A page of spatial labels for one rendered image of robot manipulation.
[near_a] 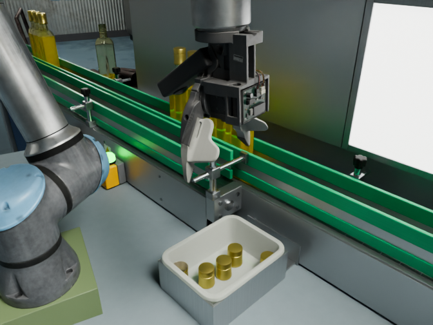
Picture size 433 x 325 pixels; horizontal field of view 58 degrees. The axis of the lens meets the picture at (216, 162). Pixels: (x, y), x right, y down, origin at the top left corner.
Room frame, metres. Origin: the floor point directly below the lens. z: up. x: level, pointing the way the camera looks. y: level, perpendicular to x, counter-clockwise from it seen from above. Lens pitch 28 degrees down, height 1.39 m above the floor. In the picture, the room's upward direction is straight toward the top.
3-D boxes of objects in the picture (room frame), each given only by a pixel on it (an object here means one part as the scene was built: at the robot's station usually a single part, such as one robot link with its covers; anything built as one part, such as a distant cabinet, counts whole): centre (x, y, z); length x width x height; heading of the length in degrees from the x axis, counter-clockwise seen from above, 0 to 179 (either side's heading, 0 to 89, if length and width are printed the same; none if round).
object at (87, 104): (1.18, 0.44, 0.94); 0.07 x 0.04 x 0.13; 133
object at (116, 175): (1.05, 0.33, 0.79); 0.07 x 0.07 x 0.07; 43
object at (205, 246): (0.63, -0.02, 0.80); 0.22 x 0.17 x 0.09; 133
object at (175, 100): (1.08, 0.10, 0.99); 0.06 x 0.06 x 0.21; 44
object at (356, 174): (0.74, -0.32, 0.94); 0.07 x 0.04 x 0.13; 133
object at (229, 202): (0.79, -0.02, 0.85); 0.09 x 0.04 x 0.07; 133
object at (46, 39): (1.78, 0.76, 1.02); 0.06 x 0.06 x 0.28; 43
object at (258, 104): (0.51, -0.02, 1.25); 0.09 x 0.08 x 0.12; 51
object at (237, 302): (0.65, -0.04, 0.79); 0.27 x 0.17 x 0.08; 133
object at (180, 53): (1.08, 0.10, 1.14); 0.04 x 0.04 x 0.04
